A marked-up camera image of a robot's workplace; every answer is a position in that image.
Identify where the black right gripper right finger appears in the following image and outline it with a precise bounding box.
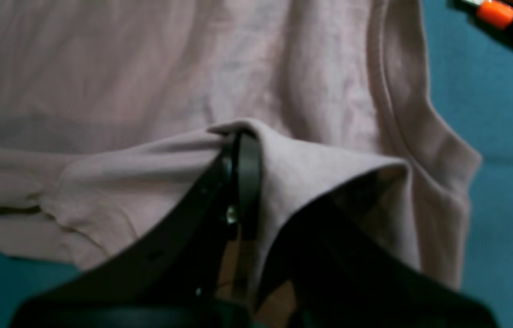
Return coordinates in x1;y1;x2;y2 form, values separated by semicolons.
256;196;497;328

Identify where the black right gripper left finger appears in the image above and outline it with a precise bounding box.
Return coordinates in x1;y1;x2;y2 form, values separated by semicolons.
10;131;262;328

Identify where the mauve T-shirt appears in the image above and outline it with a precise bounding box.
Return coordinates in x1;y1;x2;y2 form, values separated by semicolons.
0;0;481;295

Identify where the teal table cloth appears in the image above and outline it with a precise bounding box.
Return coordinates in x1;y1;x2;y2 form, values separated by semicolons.
0;0;513;328

